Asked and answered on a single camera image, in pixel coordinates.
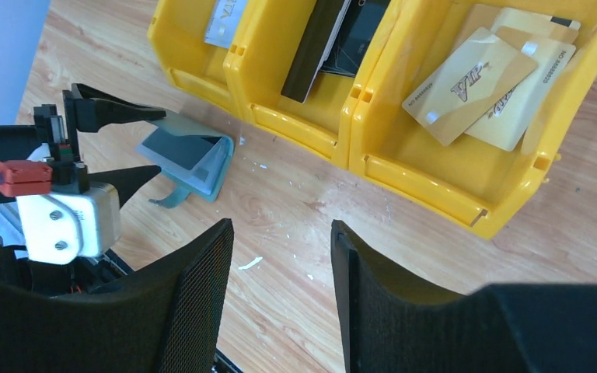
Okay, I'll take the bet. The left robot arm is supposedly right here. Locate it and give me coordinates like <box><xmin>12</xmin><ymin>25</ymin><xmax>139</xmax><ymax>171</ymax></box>
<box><xmin>0</xmin><ymin>83</ymin><xmax>167</xmax><ymax>206</ymax></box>

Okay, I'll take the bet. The right yellow plastic bin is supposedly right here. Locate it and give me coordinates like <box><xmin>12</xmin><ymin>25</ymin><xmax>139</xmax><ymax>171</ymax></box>
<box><xmin>349</xmin><ymin>1</ymin><xmax>597</xmax><ymax>239</ymax></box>

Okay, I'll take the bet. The middle yellow plastic bin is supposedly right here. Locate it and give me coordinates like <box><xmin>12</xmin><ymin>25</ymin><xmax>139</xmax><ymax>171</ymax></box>
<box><xmin>223</xmin><ymin>1</ymin><xmax>406</xmax><ymax>169</ymax></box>

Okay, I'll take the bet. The black cards stack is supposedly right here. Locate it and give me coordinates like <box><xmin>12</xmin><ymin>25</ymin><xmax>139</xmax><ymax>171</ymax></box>
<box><xmin>281</xmin><ymin>0</ymin><xmax>389</xmax><ymax>103</ymax></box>

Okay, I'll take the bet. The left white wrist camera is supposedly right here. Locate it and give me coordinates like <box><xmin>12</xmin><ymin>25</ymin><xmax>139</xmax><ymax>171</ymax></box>
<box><xmin>16</xmin><ymin>183</ymin><xmax>121</xmax><ymax>265</ymax></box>

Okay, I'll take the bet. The green card holder wallet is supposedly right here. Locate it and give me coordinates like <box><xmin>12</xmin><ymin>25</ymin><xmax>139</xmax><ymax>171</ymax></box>
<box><xmin>137</xmin><ymin>110</ymin><xmax>235</xmax><ymax>209</ymax></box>

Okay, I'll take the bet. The yellow plastic bin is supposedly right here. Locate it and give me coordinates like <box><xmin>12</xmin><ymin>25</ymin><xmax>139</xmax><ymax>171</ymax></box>
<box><xmin>223</xmin><ymin>1</ymin><xmax>406</xmax><ymax>169</ymax></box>
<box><xmin>147</xmin><ymin>0</ymin><xmax>254</xmax><ymax>117</ymax></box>
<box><xmin>349</xmin><ymin>1</ymin><xmax>597</xmax><ymax>239</ymax></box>

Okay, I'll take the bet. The left yellow plastic bin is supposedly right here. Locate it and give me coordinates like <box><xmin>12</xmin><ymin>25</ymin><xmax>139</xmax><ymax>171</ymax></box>
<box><xmin>147</xmin><ymin>0</ymin><xmax>254</xmax><ymax>117</ymax></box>

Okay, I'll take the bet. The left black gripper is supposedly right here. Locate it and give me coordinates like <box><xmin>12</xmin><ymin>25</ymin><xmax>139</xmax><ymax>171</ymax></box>
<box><xmin>33</xmin><ymin>83</ymin><xmax>166</xmax><ymax>208</ymax></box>

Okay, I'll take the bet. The silver cards stack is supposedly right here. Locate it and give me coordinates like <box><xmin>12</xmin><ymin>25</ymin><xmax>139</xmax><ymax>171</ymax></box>
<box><xmin>204</xmin><ymin>0</ymin><xmax>248</xmax><ymax>48</ymax></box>

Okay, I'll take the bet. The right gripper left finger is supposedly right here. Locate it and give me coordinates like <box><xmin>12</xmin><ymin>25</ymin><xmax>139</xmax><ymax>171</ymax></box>
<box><xmin>0</xmin><ymin>218</ymin><xmax>235</xmax><ymax>372</ymax></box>

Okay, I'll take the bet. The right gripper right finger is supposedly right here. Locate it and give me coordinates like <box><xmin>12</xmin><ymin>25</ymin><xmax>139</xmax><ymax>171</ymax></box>
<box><xmin>330</xmin><ymin>220</ymin><xmax>597</xmax><ymax>372</ymax></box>

